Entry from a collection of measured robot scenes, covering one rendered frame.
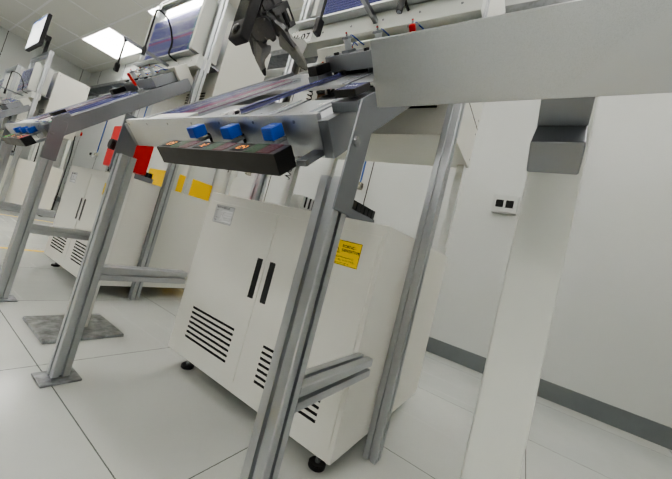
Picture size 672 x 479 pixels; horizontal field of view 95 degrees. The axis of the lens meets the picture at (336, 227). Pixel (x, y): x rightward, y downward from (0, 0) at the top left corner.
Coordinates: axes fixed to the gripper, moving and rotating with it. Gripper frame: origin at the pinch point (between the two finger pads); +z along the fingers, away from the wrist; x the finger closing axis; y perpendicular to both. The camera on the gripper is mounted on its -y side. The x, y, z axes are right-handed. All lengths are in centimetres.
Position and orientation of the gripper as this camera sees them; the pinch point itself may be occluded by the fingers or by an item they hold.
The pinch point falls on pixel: (283, 74)
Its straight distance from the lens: 89.7
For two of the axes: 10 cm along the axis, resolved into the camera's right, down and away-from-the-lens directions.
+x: -8.2, -1.8, 5.5
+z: 3.0, 6.7, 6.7
